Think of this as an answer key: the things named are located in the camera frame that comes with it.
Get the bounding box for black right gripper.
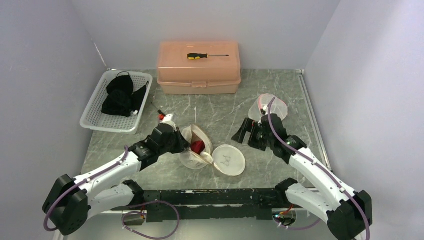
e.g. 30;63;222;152
231;118;274;152

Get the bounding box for red bra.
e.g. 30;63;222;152
190;140;206;155

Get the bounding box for beige mesh laundry bag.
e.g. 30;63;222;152
179;124;246;177

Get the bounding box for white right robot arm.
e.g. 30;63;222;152
231;113;373;240

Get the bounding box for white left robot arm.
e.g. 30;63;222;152
42;123;190;236

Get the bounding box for white mesh bag red zipper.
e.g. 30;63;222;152
248;93;289;123

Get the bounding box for black bra in basket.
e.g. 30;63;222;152
101;71;149;117

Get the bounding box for white plastic basket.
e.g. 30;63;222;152
79;69;153;135

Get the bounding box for pink plastic storage box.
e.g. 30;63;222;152
156;41;241;95

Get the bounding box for yellow black screwdriver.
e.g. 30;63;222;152
187;53;229;60

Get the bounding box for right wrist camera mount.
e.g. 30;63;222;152
260;105;270;116

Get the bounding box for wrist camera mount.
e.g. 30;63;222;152
157;110;176;127
260;105;270;116

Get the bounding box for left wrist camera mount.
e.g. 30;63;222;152
157;110;176;127

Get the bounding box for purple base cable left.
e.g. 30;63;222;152
121;199;182;240

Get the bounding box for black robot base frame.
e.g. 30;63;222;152
110;178;307;223

